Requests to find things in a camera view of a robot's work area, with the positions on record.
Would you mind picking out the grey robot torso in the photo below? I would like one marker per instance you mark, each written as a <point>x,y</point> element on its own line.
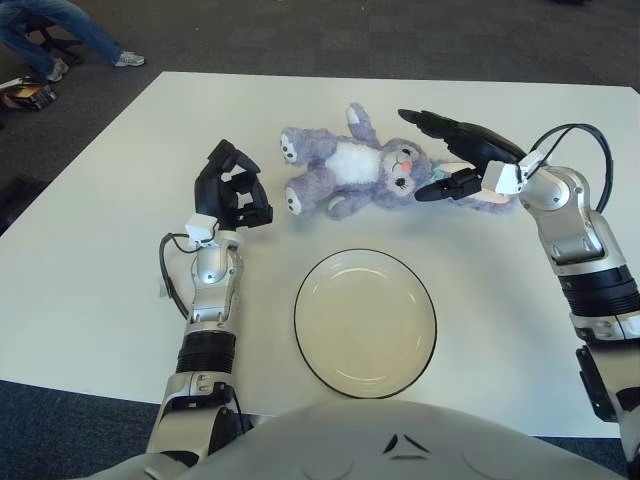
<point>350,450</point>

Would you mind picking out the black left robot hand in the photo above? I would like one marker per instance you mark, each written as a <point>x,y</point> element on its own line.
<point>215,195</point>

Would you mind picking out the white grey sneaker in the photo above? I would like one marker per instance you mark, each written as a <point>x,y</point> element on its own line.
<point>57,70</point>
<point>131,59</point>

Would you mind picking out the white plate with black rim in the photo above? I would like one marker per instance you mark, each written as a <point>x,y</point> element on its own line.
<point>365,325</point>

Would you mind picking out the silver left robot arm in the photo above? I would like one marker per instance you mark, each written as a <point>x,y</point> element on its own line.
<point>212,265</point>

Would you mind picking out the black swivel chair base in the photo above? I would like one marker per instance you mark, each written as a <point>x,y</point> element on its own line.
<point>62,47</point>

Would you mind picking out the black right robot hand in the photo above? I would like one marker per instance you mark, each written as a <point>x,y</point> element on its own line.
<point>475,142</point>

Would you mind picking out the cardboard box of books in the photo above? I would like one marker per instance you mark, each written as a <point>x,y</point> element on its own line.
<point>30,95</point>

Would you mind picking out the purple plush bunny doll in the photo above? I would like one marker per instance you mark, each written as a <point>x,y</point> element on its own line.
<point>350,160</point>

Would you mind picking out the blue jeans person leg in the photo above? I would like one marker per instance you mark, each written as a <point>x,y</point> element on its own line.
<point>25,45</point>
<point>85,27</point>

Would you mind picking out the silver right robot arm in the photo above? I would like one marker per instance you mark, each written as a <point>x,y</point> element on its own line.
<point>575,215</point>

